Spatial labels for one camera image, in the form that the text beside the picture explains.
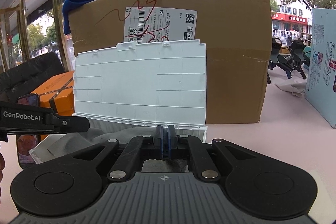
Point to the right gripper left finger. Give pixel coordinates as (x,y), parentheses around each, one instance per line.
(85,165)

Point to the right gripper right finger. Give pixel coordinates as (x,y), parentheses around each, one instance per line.
(257,184)

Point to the white plastic storage box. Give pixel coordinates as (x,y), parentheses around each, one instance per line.
(143,85)

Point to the person hand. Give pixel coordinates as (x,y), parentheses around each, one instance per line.
(2,166)

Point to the black leather chair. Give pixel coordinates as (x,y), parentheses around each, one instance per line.
(28,76)

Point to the crumpled white paper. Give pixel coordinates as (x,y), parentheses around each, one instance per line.
(295,87)

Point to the light blue cardboard box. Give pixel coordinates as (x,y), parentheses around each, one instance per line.
(320,87)

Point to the black idle gripper device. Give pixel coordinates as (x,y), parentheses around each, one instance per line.
(290,58)

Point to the large brown cardboard box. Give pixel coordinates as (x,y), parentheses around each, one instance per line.
(237,35)

